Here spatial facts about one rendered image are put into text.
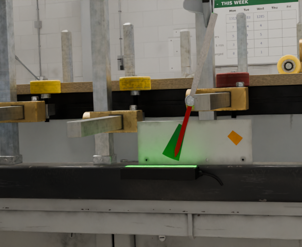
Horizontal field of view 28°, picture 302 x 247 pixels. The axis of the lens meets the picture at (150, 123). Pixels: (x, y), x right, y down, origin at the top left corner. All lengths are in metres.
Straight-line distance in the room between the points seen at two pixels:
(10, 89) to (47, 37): 8.10
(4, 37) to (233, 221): 0.70
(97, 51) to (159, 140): 0.25
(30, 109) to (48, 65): 8.10
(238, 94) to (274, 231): 0.32
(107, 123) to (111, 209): 0.25
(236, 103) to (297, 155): 0.29
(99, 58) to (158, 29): 7.51
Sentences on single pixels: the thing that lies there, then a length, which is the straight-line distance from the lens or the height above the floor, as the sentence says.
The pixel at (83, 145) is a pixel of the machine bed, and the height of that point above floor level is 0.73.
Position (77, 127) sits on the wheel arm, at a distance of 1.18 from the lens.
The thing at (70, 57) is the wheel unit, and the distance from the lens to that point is 2.66.
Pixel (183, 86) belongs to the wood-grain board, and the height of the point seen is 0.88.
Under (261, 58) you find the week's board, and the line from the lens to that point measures 8.56.
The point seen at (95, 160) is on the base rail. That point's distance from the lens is 1.45.
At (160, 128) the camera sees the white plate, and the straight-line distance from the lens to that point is 1.39.
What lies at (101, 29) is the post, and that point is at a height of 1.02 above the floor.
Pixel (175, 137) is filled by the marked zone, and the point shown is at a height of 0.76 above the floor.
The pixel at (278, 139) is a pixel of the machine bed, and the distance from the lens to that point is 1.58.
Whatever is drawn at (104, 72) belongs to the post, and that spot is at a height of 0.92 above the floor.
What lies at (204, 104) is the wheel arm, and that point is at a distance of 1.11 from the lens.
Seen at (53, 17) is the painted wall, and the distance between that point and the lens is 9.61.
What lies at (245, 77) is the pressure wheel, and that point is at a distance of 1.50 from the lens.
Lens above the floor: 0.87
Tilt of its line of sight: 3 degrees down
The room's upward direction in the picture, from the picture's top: 2 degrees counter-clockwise
